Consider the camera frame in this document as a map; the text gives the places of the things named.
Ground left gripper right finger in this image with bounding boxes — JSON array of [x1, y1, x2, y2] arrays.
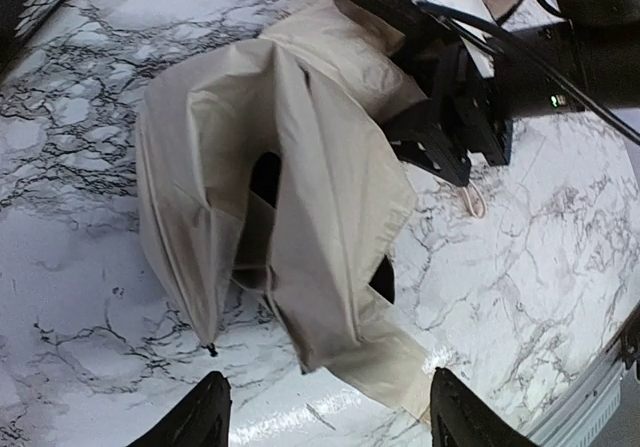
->
[[430, 367, 536, 447]]

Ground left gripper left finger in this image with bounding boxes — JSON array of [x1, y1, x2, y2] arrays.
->
[[130, 371, 231, 447]]

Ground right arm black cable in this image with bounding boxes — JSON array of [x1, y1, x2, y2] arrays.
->
[[417, 0, 640, 146]]

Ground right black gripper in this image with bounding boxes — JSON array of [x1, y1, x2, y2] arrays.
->
[[382, 22, 600, 187]]

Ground beige folding umbrella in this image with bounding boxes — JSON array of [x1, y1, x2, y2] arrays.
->
[[136, 0, 431, 421]]

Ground front aluminium rail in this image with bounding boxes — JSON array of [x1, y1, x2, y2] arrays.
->
[[526, 308, 639, 446]]

